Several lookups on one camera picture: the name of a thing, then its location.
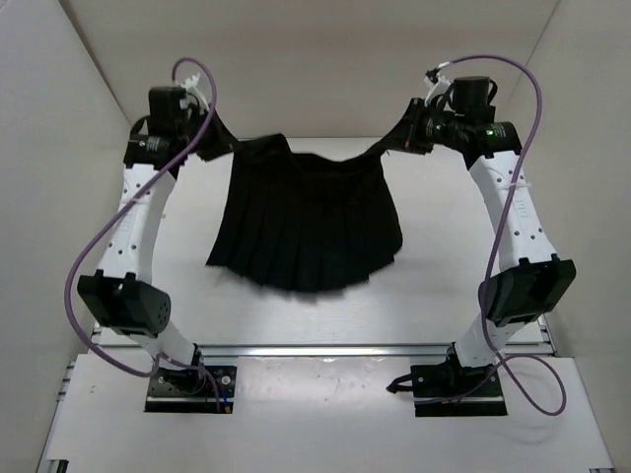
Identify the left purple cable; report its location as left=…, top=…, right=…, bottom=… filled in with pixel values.
left=65, top=57, right=233, bottom=413

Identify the front aluminium table rail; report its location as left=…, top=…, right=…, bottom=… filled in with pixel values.
left=201, top=344, right=448, bottom=358

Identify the black pleated skirt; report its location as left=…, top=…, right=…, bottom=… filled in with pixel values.
left=198, top=106, right=414, bottom=294

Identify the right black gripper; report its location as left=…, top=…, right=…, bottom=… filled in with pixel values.
left=380, top=100, right=465, bottom=157

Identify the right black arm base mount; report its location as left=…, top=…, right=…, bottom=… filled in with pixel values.
left=386, top=347, right=508, bottom=418

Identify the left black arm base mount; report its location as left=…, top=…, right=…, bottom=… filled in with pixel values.
left=144, top=350, right=238, bottom=415

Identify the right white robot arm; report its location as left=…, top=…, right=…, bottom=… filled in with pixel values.
left=412, top=73, right=577, bottom=395

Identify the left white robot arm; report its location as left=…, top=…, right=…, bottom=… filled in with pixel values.
left=77, top=87, right=206, bottom=392

